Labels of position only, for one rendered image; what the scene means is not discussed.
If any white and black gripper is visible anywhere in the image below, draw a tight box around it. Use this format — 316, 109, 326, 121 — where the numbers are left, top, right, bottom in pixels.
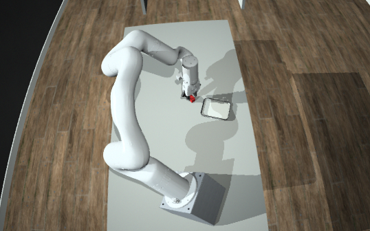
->
181, 78, 201, 101

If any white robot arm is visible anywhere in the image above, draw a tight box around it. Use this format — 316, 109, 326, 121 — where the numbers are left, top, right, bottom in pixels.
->
102, 30, 198, 208

